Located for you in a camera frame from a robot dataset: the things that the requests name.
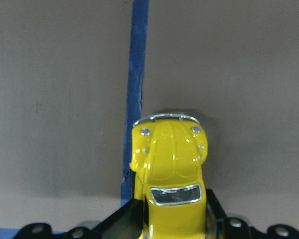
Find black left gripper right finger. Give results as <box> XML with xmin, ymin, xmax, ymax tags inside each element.
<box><xmin>205</xmin><ymin>189</ymin><xmax>228</xmax><ymax>239</ymax></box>

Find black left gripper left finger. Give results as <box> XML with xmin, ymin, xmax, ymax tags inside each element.
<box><xmin>92</xmin><ymin>199</ymin><xmax>144</xmax><ymax>239</ymax></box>

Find yellow toy beetle car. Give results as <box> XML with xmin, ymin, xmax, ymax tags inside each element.
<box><xmin>130</xmin><ymin>113</ymin><xmax>208</xmax><ymax>239</ymax></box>

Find brown paper table cover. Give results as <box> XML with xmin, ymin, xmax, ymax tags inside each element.
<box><xmin>0</xmin><ymin>0</ymin><xmax>299</xmax><ymax>231</ymax></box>

